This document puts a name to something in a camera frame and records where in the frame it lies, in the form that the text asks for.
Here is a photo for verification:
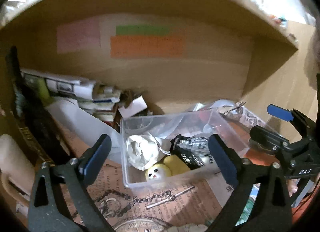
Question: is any dark wine bottle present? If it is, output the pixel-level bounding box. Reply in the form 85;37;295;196
5;46;71;165

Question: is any green sticky note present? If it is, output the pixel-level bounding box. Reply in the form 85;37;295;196
116;24;170;36

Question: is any white cloth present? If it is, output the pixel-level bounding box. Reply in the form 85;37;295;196
126;135;171;171

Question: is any orange sticky note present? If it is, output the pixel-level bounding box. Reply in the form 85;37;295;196
110;35;185;58

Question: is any pink sticky note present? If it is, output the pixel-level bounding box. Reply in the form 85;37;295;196
56;17;100;54

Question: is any yellow white plush toy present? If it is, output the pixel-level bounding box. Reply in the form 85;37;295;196
145;155;191;181

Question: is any stack of newspapers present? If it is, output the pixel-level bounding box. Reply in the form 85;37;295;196
21;69;121;123

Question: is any clear plastic bin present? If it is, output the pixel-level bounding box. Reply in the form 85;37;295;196
121;109;249;190

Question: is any small white cardboard box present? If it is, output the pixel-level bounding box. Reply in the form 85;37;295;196
118;95;148;118

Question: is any silver plastic item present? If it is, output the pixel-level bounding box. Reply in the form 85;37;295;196
177;135;210;154

